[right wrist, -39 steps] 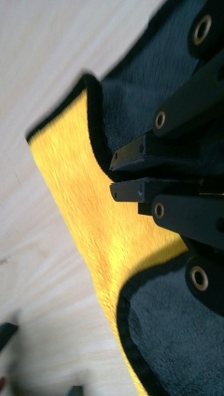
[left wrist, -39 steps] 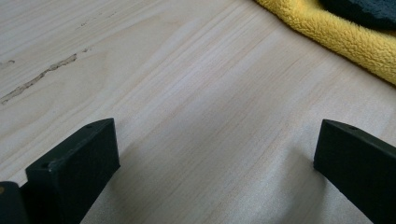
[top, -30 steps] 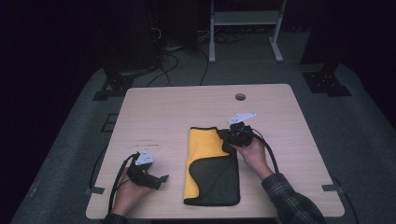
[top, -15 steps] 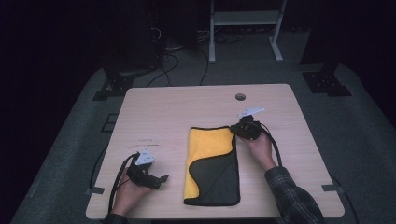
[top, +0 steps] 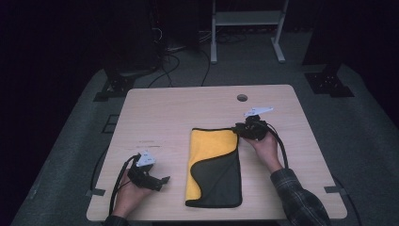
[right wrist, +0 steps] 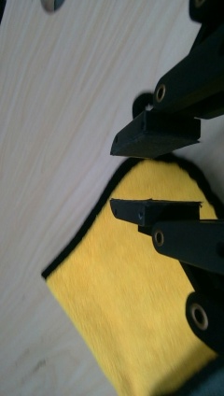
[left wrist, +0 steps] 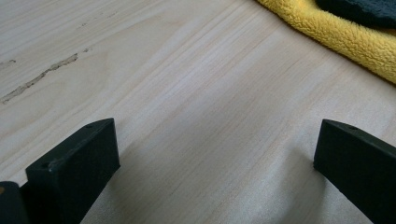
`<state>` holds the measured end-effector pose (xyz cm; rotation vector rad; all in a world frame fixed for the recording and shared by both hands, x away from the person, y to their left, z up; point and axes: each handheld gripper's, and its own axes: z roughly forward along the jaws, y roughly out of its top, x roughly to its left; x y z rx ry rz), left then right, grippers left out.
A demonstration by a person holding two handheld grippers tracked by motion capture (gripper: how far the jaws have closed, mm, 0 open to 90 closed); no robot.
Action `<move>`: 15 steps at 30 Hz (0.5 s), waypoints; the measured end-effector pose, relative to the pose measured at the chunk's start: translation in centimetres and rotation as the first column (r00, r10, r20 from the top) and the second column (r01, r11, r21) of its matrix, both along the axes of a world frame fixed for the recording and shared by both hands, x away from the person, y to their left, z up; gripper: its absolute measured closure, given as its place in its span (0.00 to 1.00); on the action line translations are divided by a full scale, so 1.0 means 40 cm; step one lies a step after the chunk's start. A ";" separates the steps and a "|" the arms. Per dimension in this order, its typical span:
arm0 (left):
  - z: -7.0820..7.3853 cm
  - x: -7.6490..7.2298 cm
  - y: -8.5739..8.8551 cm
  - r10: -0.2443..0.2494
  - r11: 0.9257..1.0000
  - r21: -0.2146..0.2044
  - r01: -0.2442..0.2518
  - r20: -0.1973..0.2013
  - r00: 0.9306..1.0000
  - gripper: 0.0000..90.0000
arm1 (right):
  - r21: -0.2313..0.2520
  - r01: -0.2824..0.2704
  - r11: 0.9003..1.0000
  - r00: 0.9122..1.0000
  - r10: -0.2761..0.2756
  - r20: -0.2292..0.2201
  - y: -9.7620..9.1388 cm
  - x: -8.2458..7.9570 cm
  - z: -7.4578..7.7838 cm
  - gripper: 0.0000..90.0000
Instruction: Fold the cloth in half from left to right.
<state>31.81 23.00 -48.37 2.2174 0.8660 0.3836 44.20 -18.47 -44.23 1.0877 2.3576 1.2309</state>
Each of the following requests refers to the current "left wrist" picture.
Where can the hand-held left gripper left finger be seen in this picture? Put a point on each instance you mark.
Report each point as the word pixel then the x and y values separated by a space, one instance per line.
pixel 74 168

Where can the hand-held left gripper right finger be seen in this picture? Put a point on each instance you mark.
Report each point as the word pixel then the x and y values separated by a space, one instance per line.
pixel 358 168

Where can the yellow fleece cloth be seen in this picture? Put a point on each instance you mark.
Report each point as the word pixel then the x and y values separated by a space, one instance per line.
pixel 342 34

